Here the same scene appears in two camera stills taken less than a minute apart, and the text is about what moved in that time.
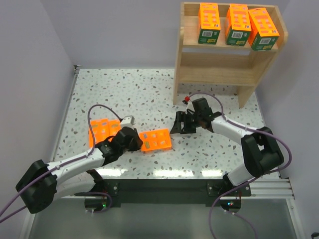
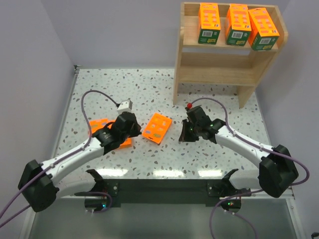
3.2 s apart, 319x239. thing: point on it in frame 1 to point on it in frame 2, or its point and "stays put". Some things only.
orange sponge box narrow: x=238 y=26 stays put
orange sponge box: x=263 y=35 stays put
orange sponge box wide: x=155 y=141 to x=156 y=127
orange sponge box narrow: x=209 y=23 stays put
